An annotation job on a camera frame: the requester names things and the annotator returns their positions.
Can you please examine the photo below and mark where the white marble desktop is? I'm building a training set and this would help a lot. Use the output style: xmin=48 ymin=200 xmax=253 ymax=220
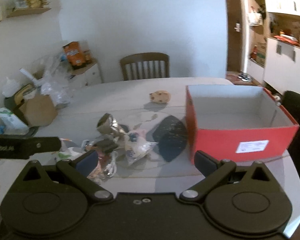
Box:
xmin=0 ymin=77 xmax=300 ymax=238

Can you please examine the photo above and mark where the orange red flat packet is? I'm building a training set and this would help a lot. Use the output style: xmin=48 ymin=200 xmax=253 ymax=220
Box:
xmin=274 ymin=34 xmax=299 ymax=43

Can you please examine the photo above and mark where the brown cardboard box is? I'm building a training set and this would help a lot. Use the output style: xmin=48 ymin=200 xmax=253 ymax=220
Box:
xmin=22 ymin=94 xmax=58 ymax=127

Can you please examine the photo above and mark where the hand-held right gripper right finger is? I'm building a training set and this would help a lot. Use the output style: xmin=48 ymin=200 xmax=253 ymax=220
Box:
xmin=179 ymin=150 xmax=280 ymax=203

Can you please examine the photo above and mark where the white shoe cabinet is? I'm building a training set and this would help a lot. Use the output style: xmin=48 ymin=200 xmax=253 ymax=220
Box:
xmin=262 ymin=36 xmax=300 ymax=101

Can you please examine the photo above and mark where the red cardboard box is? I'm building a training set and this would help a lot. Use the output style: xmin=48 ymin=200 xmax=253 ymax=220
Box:
xmin=185 ymin=85 xmax=300 ymax=165

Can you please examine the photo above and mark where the printed carton box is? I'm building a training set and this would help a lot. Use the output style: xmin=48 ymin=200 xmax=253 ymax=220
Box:
xmin=255 ymin=36 xmax=267 ymax=64

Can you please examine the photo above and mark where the white green tissue pack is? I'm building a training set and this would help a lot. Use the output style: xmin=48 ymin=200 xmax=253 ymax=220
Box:
xmin=0 ymin=107 xmax=28 ymax=134

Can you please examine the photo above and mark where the wooden slat chair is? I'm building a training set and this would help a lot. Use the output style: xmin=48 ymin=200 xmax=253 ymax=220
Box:
xmin=119 ymin=52 xmax=170 ymax=81

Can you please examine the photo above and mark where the black chair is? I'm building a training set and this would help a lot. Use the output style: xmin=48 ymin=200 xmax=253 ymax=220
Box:
xmin=282 ymin=90 xmax=300 ymax=180

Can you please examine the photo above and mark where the black speckled pad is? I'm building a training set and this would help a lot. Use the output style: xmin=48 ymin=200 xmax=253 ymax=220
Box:
xmin=150 ymin=115 xmax=188 ymax=162

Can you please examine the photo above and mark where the silver foil snack bag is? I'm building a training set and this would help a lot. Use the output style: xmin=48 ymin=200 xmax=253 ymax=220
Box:
xmin=97 ymin=113 xmax=129 ymax=141

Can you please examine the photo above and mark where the white side cabinet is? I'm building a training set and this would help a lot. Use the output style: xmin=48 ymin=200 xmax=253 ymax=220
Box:
xmin=67 ymin=59 xmax=103 ymax=89

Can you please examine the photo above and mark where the green white wrapper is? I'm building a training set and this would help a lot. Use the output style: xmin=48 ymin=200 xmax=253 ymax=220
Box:
xmin=54 ymin=137 xmax=87 ymax=162

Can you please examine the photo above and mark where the tan spotted hamster toy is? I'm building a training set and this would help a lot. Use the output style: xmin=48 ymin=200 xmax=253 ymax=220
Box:
xmin=149 ymin=90 xmax=171 ymax=104

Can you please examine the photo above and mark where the white cable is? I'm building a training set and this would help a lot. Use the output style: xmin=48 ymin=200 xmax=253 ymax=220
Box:
xmin=104 ymin=152 xmax=118 ymax=178

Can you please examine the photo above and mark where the small dark box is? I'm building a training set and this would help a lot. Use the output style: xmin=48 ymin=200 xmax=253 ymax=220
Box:
xmin=95 ymin=140 xmax=117 ymax=153

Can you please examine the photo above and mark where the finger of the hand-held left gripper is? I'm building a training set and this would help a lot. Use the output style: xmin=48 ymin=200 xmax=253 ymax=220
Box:
xmin=29 ymin=136 xmax=62 ymax=159

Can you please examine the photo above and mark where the orange snack bag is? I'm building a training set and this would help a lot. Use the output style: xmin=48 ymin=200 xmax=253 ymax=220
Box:
xmin=62 ymin=41 xmax=87 ymax=68

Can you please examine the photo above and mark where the brown wooden door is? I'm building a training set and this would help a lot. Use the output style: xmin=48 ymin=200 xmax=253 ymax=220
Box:
xmin=224 ymin=0 xmax=248 ymax=72

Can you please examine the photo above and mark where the wooden wall shelf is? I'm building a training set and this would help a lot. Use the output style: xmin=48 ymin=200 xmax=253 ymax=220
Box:
xmin=6 ymin=7 xmax=52 ymax=18

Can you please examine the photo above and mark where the yellow black tool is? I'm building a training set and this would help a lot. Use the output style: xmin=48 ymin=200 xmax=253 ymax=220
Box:
xmin=11 ymin=84 xmax=37 ymax=110

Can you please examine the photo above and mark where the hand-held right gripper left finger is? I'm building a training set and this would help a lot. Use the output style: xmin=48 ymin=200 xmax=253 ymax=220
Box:
xmin=15 ymin=150 xmax=114 ymax=204

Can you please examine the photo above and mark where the pile of clear plastic bags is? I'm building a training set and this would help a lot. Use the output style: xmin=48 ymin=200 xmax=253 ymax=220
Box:
xmin=31 ymin=55 xmax=73 ymax=109

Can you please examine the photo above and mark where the white tote bag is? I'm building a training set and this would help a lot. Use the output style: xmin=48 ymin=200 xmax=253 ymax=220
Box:
xmin=247 ymin=6 xmax=263 ymax=26

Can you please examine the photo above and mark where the clear bag with toy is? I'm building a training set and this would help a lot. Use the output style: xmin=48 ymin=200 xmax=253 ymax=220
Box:
xmin=125 ymin=127 xmax=161 ymax=167

